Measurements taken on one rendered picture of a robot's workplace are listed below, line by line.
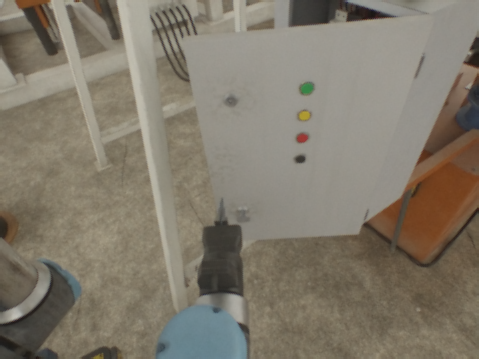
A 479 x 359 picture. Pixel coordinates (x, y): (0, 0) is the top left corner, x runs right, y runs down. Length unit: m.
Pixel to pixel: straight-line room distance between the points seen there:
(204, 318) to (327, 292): 1.28
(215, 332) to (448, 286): 1.53
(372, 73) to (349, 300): 1.18
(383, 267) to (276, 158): 1.14
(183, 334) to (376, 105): 0.52
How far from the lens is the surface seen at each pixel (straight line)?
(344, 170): 0.78
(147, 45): 0.82
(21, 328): 0.93
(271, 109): 0.63
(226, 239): 0.59
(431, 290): 1.77
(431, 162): 1.30
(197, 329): 0.37
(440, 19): 0.70
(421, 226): 1.66
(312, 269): 1.66
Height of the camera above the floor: 1.46
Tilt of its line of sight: 46 degrees down
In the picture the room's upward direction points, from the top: 6 degrees counter-clockwise
